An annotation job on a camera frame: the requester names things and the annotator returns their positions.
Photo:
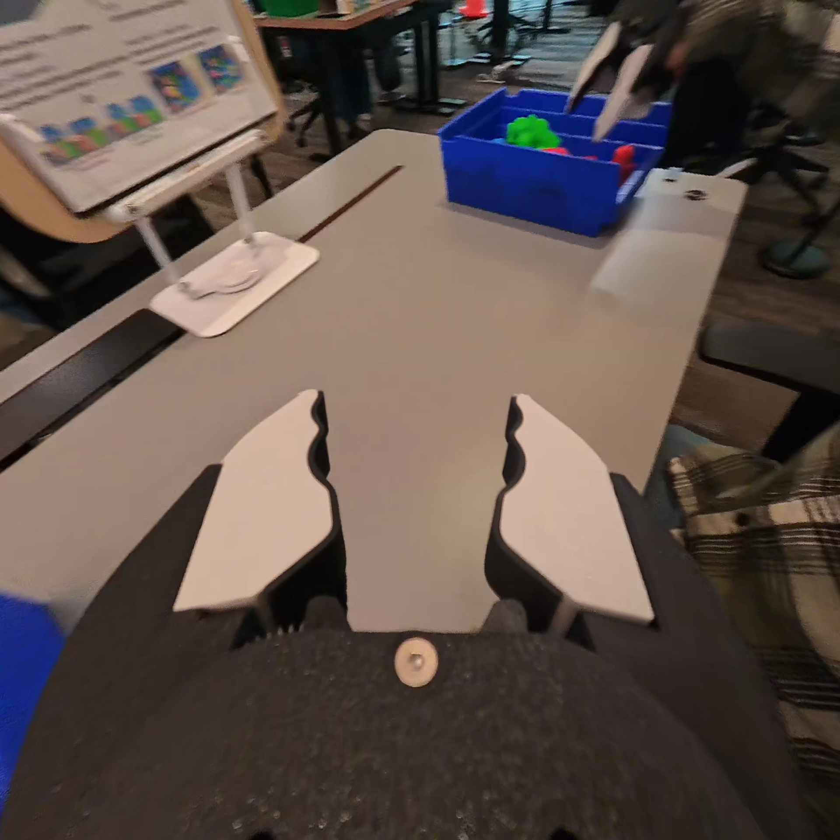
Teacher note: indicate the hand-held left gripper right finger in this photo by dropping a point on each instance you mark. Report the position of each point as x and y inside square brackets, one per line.
[564, 518]

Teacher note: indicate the black floor stand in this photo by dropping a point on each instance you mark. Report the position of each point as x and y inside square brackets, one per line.
[794, 259]

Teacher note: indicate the black office chair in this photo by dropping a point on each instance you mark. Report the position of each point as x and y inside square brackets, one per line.
[761, 354]

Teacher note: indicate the pile of colourful toy blocks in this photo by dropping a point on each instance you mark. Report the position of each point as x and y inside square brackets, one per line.
[531, 131]

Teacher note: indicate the person's right forearm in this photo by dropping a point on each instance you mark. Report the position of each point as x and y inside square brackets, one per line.
[741, 39]

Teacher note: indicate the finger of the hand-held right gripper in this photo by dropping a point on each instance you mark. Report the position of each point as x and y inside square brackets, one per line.
[623, 92]
[594, 72]

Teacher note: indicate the brown background table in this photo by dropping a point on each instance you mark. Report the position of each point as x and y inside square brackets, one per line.
[308, 22]

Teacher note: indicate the printed instruction sheet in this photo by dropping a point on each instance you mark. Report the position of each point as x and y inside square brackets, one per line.
[98, 65]

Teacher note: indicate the blue plastic bin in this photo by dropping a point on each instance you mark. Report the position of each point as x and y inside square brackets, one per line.
[26, 689]
[525, 190]

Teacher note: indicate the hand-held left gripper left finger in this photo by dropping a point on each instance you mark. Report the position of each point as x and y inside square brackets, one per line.
[262, 512]

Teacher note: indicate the white document stand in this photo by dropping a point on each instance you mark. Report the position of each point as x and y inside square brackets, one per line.
[249, 289]

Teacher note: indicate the orange traffic cone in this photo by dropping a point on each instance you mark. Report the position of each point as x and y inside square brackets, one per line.
[474, 8]

